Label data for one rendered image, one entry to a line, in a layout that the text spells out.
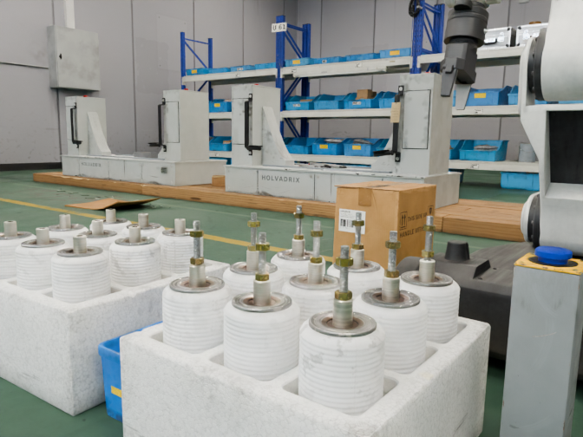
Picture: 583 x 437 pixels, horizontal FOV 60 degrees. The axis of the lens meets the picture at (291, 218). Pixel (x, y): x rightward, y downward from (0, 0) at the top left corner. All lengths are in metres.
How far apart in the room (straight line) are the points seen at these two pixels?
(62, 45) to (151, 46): 1.57
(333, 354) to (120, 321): 0.50
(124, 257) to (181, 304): 0.33
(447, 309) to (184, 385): 0.37
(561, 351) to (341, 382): 0.26
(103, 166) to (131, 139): 3.48
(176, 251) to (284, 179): 2.19
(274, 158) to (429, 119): 1.15
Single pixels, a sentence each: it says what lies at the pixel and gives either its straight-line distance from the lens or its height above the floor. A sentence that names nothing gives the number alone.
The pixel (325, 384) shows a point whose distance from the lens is 0.56.
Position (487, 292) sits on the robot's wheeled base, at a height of 0.17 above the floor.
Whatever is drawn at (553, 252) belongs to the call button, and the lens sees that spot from 0.66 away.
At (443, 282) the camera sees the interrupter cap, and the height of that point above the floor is 0.25.
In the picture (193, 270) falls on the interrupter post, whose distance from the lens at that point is 0.71.
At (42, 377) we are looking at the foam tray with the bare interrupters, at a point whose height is 0.04.
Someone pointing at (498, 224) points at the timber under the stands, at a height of 0.07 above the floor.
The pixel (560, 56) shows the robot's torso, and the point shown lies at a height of 0.61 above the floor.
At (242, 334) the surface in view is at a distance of 0.62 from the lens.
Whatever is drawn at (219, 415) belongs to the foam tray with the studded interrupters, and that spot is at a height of 0.13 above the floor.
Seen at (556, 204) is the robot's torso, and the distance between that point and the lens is 1.20.
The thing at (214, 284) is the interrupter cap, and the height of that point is 0.25.
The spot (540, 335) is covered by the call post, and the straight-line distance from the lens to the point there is 0.67.
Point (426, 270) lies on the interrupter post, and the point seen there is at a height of 0.27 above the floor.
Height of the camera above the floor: 0.46
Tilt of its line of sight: 9 degrees down
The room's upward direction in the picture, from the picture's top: 1 degrees clockwise
